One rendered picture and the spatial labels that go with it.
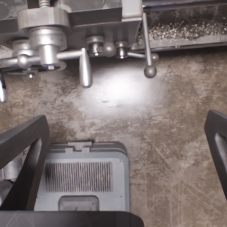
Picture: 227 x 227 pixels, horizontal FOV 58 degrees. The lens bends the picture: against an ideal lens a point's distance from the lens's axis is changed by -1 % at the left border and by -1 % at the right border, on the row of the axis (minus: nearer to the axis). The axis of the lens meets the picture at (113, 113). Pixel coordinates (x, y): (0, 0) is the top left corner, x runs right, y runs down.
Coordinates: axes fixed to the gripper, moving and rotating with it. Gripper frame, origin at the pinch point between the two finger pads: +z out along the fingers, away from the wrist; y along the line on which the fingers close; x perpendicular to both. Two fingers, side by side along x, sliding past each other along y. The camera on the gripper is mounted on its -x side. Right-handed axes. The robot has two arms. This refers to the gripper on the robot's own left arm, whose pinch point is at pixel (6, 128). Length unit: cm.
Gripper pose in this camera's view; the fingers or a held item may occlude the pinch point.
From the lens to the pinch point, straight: 68.3
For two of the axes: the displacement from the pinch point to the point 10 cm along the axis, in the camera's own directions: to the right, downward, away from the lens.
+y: 4.3, -1.2, 9.0
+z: -0.9, -9.9, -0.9
